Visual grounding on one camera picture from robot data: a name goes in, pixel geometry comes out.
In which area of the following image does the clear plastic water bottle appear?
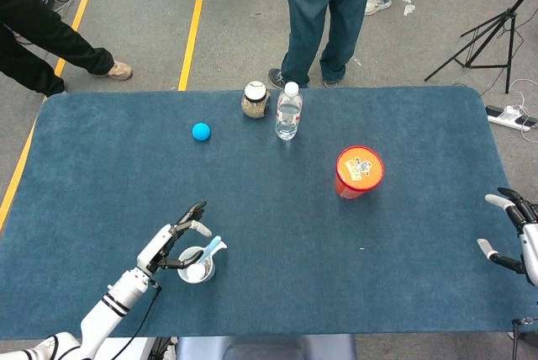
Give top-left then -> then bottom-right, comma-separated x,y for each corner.
275,81 -> 303,141

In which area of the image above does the white power strip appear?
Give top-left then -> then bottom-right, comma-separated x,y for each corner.
486,104 -> 538,132

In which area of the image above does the black tripod stand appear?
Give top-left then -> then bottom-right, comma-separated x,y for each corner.
424,0 -> 538,95

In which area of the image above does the white cup with handle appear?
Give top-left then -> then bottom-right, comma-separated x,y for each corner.
176,239 -> 228,284

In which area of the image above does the light blue toothbrush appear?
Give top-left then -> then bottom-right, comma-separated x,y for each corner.
195,236 -> 223,267

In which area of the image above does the glass jar white lid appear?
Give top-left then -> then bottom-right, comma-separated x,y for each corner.
240,80 -> 272,119

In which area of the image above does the white crumpled tissue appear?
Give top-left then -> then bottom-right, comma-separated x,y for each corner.
388,0 -> 417,16

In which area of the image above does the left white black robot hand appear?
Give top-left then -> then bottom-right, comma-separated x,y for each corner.
136,201 -> 214,275

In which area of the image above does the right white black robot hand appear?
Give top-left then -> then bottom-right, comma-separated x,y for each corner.
477,187 -> 538,288

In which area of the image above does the black metal stand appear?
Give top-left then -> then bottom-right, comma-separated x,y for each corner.
511,316 -> 538,360

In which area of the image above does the blue foam ball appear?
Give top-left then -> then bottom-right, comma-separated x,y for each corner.
192,122 -> 212,142

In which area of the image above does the person in blue jeans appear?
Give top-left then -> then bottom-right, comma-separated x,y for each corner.
267,0 -> 382,90

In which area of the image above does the orange tub with red rim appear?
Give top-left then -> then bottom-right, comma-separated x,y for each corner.
334,146 -> 385,201

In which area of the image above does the person in black clothes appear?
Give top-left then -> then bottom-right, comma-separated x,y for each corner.
0,0 -> 134,98

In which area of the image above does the blue table cloth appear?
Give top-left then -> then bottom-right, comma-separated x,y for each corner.
0,85 -> 538,341

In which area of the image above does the white robot base panel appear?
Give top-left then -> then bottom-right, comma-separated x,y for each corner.
104,336 -> 155,360

